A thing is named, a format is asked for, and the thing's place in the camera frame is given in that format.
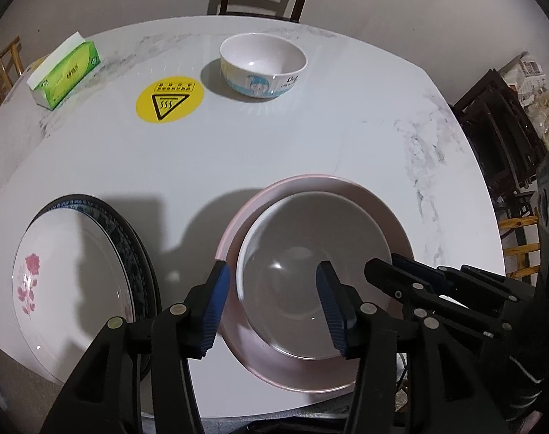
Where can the yellow blue cartoon bowl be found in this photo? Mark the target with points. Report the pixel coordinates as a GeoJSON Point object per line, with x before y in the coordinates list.
{"type": "Point", "coordinates": [260, 65]}

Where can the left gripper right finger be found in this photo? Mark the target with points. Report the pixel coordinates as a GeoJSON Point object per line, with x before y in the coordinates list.
{"type": "Point", "coordinates": [340, 303]}

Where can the bamboo chair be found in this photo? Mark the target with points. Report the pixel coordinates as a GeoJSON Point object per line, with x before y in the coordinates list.
{"type": "Point", "coordinates": [11, 67]}

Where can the white pink Rabbit bowl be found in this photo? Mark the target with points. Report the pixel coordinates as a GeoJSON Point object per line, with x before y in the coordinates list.
{"type": "Point", "coordinates": [276, 269]}

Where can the large blue floral plate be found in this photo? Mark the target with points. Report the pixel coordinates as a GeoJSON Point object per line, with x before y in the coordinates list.
{"type": "Point", "coordinates": [142, 280]}

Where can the white plate pink flowers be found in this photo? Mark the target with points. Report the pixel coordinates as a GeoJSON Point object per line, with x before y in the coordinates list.
{"type": "Point", "coordinates": [68, 280]}

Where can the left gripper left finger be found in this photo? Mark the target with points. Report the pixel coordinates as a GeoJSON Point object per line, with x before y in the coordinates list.
{"type": "Point", "coordinates": [205, 304]}

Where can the yellow round warning sticker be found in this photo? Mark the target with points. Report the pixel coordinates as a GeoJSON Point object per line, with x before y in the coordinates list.
{"type": "Point", "coordinates": [169, 99]}

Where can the small bamboo stool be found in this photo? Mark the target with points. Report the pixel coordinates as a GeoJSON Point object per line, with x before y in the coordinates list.
{"type": "Point", "coordinates": [518, 224]}

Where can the dark stacked chairs right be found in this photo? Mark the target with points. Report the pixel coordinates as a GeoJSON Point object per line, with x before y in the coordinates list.
{"type": "Point", "coordinates": [505, 144]}

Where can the bags of goods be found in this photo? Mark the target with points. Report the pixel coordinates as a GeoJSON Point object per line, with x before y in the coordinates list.
{"type": "Point", "coordinates": [527, 79]}

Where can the green tissue box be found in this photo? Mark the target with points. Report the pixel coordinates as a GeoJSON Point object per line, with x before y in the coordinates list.
{"type": "Point", "coordinates": [56, 75]}

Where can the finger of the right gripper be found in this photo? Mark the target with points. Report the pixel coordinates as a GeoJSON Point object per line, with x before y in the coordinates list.
{"type": "Point", "coordinates": [406, 292]}
{"type": "Point", "coordinates": [467, 284]}

